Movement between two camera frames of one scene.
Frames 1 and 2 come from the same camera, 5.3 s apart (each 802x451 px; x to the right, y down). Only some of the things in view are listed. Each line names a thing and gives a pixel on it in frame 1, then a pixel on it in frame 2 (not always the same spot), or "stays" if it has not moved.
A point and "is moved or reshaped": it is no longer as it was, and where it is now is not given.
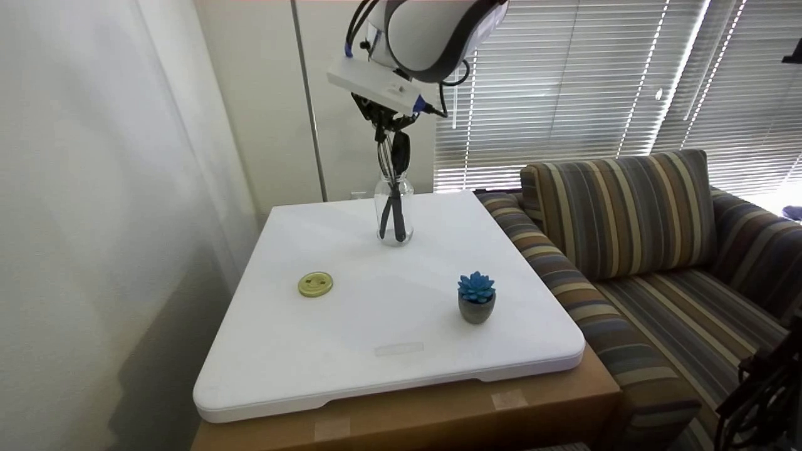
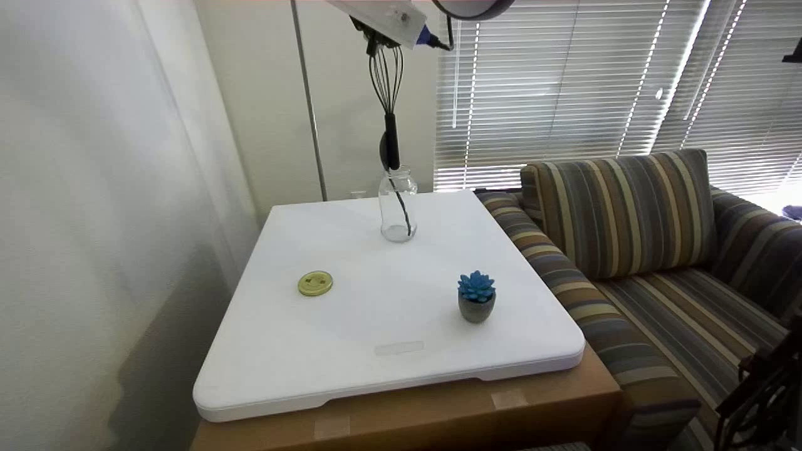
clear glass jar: x=394 y=213 stays
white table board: x=330 y=317 stays
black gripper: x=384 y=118 → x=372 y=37
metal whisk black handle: x=389 y=160 is moved or reshaped
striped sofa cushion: x=627 y=213 stays
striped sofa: x=674 y=339 stays
